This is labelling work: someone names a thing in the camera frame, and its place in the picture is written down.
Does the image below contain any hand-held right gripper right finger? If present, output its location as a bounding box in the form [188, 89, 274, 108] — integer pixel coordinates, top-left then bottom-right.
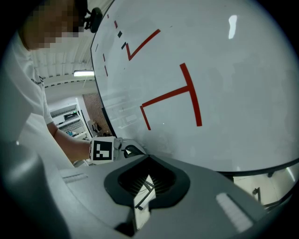
[136, 154, 269, 239]

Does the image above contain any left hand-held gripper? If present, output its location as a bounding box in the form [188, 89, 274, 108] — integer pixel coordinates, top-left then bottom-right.
[88, 136, 147, 165]

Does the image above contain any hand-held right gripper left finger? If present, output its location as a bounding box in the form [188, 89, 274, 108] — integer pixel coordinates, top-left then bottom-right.
[0, 139, 150, 239]

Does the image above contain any person's left forearm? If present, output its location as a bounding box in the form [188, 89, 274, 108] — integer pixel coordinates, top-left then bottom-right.
[46, 120, 92, 164]

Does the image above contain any metal whiteboard stand leg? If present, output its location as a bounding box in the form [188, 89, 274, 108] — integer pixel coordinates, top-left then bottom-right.
[252, 186, 262, 203]

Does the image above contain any large white whiteboard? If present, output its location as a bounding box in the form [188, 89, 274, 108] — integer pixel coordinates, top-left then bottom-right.
[90, 0, 299, 177]

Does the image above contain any white metal storage shelf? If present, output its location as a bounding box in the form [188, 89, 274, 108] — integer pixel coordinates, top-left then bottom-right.
[49, 97, 92, 141]

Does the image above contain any ceiling tube light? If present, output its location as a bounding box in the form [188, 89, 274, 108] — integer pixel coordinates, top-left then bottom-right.
[73, 70, 95, 78]

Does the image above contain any person's white shirt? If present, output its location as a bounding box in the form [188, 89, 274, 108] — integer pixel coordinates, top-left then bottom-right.
[0, 30, 76, 170]

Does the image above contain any person's head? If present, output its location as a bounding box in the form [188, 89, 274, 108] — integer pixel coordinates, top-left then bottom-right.
[18, 0, 89, 51]

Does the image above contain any brown wall panel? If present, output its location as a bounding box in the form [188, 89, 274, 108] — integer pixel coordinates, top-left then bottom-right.
[82, 92, 113, 138]

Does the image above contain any black head-worn camera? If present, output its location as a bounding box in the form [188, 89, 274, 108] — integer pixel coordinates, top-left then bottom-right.
[83, 7, 104, 34]

